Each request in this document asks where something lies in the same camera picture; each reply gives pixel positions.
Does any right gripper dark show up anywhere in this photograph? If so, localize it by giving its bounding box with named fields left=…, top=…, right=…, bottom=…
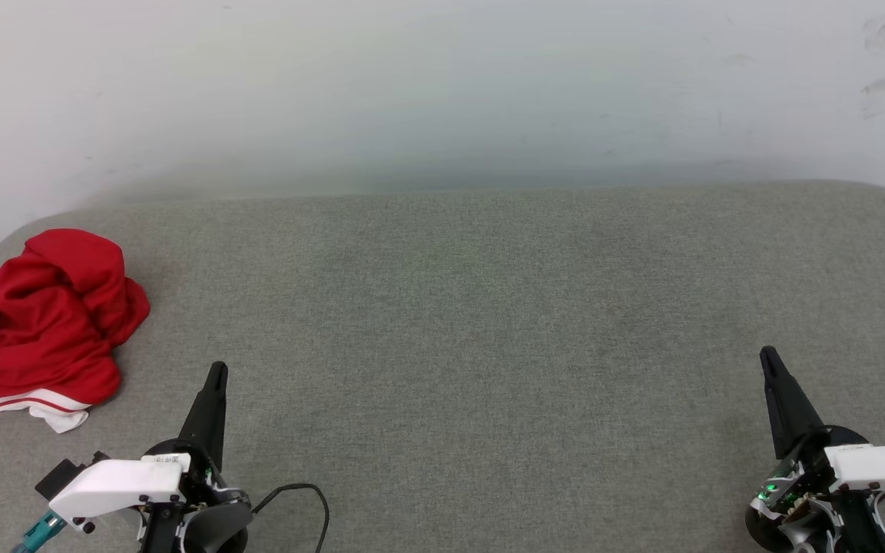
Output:
left=744, top=346, right=870, bottom=553

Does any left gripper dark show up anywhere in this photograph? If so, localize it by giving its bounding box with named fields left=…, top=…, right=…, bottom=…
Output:
left=139, top=361, right=250, bottom=553

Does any red basketball jersey number 23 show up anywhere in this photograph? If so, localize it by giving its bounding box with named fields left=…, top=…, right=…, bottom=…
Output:
left=0, top=228, right=151, bottom=435

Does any thin black cable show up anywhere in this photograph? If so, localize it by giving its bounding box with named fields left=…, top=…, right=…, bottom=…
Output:
left=250, top=483, right=332, bottom=553

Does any teal cable connector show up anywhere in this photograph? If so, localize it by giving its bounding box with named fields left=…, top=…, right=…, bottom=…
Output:
left=12, top=511, right=67, bottom=553

